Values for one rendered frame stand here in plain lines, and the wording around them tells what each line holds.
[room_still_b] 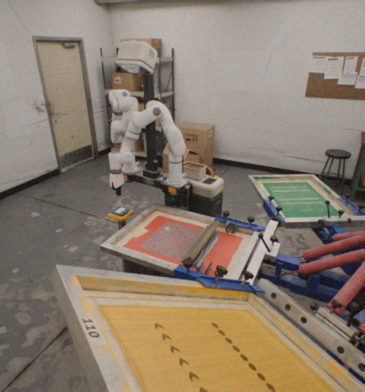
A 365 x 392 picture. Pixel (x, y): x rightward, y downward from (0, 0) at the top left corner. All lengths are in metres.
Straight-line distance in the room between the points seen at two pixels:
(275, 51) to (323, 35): 0.66
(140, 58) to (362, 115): 3.90
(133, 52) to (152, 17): 4.10
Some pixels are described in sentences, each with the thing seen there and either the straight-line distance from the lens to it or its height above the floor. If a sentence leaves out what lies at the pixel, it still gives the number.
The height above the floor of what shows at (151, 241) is 0.95.
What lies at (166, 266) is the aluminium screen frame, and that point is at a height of 0.99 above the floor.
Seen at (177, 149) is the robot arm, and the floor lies 1.42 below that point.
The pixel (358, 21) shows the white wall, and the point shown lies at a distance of 5.14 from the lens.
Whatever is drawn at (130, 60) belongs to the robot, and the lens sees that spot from 1.98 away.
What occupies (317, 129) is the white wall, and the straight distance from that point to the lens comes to 5.27.
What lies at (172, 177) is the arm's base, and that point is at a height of 1.18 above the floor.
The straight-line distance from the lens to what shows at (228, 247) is 1.79.
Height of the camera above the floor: 2.01
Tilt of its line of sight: 26 degrees down
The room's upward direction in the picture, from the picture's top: straight up
